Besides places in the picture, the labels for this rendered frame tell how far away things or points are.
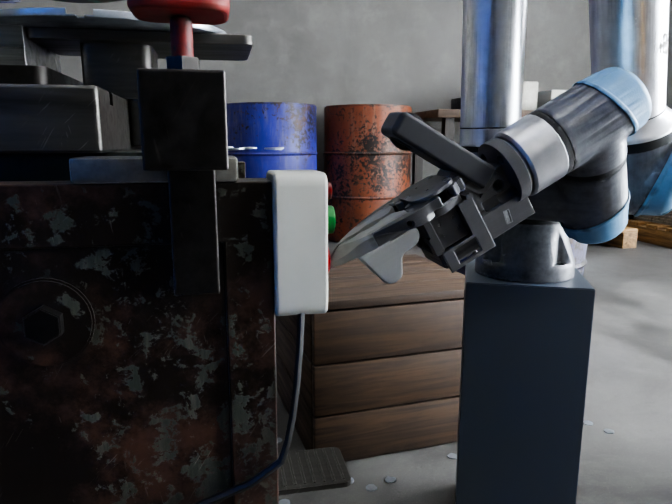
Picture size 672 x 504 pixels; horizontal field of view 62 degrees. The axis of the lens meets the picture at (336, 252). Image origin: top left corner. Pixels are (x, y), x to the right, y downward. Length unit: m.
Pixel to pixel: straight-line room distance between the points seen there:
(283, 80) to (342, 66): 0.43
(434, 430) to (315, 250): 0.84
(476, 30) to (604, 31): 0.15
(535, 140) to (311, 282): 0.26
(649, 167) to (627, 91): 0.21
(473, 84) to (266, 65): 3.46
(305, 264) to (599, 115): 0.32
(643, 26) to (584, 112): 0.18
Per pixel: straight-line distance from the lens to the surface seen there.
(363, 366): 1.17
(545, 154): 0.59
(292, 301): 0.53
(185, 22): 0.45
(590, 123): 0.62
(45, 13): 0.67
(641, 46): 0.78
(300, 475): 0.91
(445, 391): 1.27
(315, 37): 4.20
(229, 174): 0.51
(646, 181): 0.84
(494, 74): 0.72
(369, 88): 4.24
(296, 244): 0.52
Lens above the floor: 0.66
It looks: 11 degrees down
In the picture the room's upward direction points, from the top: straight up
